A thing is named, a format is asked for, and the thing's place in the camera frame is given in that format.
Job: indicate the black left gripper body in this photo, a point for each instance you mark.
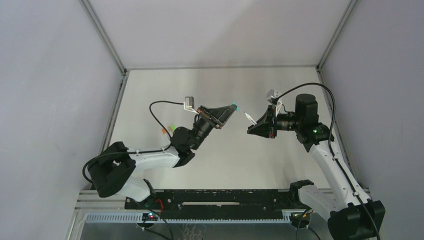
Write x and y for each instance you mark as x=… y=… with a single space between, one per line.
x=209 y=117

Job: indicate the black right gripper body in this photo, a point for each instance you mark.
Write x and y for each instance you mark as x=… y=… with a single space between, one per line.
x=271 y=121

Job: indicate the white pen teal tip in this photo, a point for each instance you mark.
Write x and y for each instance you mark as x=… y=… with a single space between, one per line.
x=253 y=122

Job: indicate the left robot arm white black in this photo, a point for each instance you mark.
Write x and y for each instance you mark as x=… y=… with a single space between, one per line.
x=113 y=172

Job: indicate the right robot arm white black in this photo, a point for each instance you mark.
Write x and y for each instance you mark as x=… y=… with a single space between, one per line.
x=351 y=214

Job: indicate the small circuit board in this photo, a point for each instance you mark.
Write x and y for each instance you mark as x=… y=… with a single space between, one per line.
x=149 y=216

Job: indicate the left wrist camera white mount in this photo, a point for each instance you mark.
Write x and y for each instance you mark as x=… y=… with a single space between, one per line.
x=189 y=104

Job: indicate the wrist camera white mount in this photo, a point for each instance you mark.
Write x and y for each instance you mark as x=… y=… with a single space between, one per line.
x=272 y=97
x=189 y=104

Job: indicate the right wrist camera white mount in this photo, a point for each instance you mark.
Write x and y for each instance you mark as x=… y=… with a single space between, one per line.
x=272 y=97

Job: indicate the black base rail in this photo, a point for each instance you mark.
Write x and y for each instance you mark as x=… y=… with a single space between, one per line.
x=225 y=204

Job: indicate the aluminium frame profile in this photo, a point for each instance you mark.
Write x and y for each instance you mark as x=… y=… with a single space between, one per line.
x=114 y=112

